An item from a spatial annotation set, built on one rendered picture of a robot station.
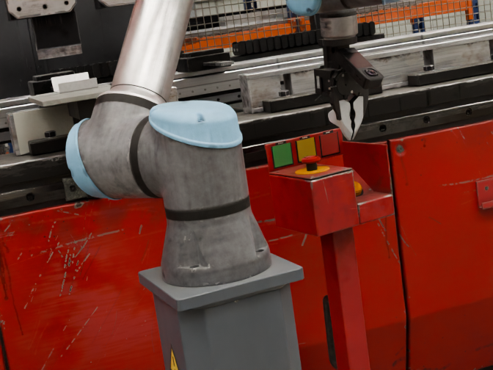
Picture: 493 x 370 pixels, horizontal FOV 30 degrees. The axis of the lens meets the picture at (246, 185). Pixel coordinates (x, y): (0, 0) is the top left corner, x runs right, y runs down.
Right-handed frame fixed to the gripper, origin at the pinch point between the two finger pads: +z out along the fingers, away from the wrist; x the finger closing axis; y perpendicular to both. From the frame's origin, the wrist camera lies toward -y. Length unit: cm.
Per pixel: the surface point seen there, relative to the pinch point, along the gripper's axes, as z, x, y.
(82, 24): -23, 18, 98
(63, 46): -22, 41, 50
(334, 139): 2.7, -2.4, 9.9
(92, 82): -14, 39, 41
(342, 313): 36.9, 7.6, -2.7
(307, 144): 2.5, 4.8, 9.9
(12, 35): -22, 37, 102
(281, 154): 3.4, 11.6, 9.9
